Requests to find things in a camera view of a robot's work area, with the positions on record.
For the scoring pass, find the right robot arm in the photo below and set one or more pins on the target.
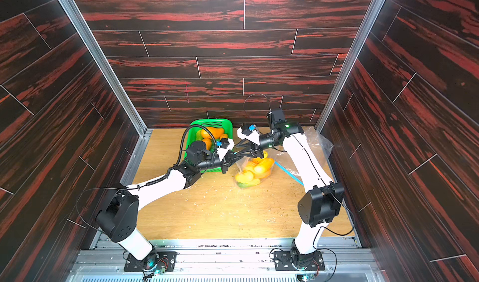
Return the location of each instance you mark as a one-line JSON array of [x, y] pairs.
[[322, 199]]

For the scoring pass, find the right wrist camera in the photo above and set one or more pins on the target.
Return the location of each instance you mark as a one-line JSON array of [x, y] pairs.
[[249, 133]]

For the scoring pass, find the aluminium front rail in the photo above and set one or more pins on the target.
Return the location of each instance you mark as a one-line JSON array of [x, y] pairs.
[[229, 260]]

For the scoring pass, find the green plastic basket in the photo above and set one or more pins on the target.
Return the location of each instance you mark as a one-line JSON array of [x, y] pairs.
[[192, 133]]

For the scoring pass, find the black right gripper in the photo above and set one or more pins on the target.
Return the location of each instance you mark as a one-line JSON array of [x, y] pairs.
[[255, 145]]

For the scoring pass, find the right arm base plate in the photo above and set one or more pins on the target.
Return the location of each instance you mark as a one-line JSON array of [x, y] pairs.
[[292, 260]]

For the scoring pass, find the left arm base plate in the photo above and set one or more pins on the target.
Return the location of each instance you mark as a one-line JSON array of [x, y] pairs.
[[158, 263]]

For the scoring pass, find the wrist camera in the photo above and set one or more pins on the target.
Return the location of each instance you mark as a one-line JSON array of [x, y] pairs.
[[223, 146], [249, 133]]

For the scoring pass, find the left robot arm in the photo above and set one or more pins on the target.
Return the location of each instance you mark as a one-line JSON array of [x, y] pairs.
[[118, 219]]

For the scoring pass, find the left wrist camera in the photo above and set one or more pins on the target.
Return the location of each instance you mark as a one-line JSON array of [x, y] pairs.
[[223, 146]]

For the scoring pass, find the clear zip-top bag blue zipper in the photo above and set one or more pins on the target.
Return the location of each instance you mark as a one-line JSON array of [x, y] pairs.
[[252, 171]]

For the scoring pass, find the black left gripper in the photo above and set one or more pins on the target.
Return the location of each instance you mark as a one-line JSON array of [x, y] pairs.
[[223, 162]]

